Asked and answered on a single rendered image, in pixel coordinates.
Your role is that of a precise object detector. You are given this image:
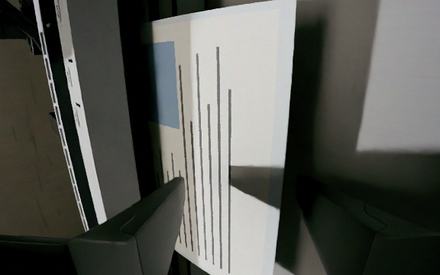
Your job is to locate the white printed sheet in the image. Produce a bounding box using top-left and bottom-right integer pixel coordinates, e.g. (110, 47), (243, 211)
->
(139, 0), (296, 275)

